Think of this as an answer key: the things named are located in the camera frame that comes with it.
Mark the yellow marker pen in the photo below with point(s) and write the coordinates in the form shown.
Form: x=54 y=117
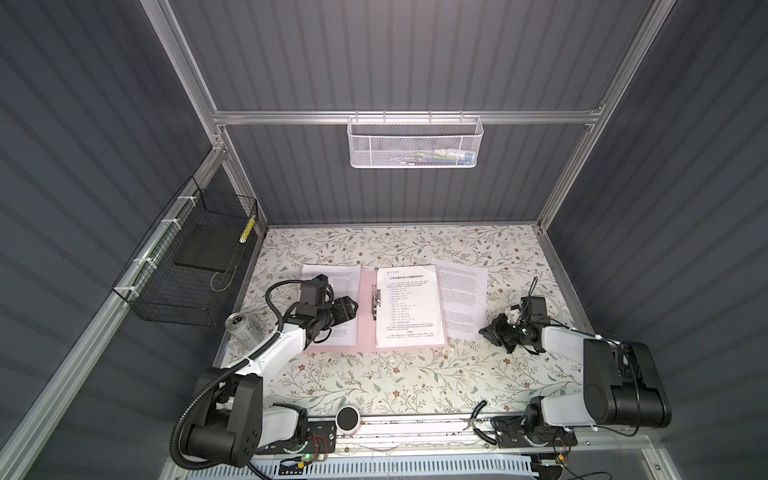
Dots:
x=247 y=230

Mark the black wire mesh basket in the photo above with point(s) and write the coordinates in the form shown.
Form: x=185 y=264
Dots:
x=190 y=265

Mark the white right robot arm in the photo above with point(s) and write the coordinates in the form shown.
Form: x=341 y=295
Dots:
x=621 y=385

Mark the white sheet with Chinese text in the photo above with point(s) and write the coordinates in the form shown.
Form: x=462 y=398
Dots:
x=410 y=312

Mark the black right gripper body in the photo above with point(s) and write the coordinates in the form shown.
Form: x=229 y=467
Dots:
x=523 y=328

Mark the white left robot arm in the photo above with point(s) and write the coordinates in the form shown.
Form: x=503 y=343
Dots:
x=226 y=422

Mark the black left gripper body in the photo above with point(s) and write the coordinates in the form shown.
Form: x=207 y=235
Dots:
x=323 y=316

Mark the pink file folder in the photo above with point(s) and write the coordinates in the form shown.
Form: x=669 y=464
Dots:
x=366 y=339

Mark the white wire mesh basket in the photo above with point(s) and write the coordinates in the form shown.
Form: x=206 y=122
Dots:
x=420 y=142

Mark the black handled pliers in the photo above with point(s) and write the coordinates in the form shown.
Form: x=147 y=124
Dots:
x=480 y=423

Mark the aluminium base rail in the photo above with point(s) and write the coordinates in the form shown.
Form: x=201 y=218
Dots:
x=443 y=433

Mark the white perforated vent strip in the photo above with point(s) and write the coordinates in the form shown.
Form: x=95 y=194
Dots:
x=461 y=466

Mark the white beverage can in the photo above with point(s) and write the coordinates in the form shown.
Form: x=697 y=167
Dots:
x=244 y=330

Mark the silver metal folder clip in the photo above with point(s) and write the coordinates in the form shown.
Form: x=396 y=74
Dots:
x=375 y=301

